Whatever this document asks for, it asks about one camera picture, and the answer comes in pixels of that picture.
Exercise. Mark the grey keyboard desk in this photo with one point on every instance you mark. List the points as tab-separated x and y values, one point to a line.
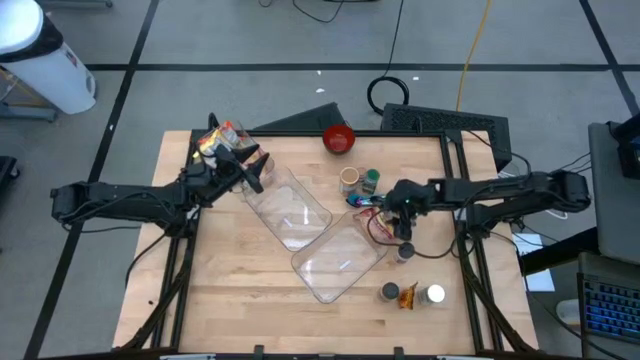
600	265

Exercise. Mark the backlit keyboard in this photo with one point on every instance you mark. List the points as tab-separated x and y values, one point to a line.
612	310

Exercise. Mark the red and black bowl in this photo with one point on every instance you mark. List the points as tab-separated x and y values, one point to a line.
338	140

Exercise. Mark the green lid spice jar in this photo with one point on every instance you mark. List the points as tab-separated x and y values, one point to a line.
372	176

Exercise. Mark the orange ramen packet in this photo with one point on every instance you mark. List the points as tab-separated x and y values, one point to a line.
372	225

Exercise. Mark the white computer mouse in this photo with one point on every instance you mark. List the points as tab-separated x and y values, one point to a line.
567	312

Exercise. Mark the grey metal stand base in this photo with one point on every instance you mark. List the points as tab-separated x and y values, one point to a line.
30	112

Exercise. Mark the white trash can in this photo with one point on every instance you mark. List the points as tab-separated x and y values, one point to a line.
50	80

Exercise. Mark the colourful snack packet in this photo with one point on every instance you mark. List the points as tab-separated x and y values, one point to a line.
231	132

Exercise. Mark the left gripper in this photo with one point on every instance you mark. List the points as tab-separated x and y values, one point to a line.
210	180

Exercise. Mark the clear plastic bin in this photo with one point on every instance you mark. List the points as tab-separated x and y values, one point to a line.
335	260
246	140
290	210

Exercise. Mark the purple label spice jar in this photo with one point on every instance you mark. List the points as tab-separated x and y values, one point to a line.
405	251

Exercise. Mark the black angled panel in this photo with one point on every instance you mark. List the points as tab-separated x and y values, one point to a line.
310	120

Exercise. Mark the small brown sauce packet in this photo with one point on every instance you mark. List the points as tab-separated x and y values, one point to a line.
407	297

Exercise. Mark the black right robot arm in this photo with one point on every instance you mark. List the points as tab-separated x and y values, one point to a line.
500	192

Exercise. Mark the white paper sheet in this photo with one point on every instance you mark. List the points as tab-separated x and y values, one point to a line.
542	281

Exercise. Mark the yellow snack packet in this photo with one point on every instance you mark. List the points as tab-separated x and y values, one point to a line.
207	142

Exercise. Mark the orange label spice jar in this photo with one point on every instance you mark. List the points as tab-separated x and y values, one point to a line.
389	291

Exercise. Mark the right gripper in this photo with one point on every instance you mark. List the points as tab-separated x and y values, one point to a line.
407	195

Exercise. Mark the small cork lid jar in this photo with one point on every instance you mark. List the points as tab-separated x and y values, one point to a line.
361	174

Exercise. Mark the tan lid brown jar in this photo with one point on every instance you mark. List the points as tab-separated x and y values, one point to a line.
349	176

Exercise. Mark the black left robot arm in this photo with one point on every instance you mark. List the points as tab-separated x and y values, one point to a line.
125	200

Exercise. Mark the white lid spice jar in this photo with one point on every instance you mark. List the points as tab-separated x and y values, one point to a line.
434	294

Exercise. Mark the black aluminium table frame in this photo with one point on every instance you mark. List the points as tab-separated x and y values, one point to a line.
300	133

